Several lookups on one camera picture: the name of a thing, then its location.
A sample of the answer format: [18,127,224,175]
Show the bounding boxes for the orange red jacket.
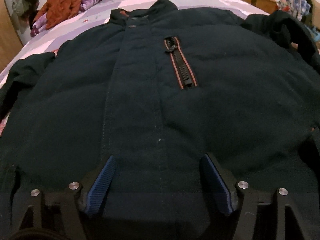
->
[32,0,81,30]

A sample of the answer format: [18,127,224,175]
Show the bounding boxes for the hanging bags on wall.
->
[11,0,40,28]

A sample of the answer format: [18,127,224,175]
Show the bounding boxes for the dark navy padded jacket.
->
[1,0,319,239]

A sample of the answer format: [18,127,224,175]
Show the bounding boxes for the pink purple checkered bedsheet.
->
[0,0,270,136]

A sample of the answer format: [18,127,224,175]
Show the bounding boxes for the plaid hanging clothes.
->
[278,0,313,22]

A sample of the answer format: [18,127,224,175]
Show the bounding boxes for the wooden wardrobe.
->
[0,0,23,71]

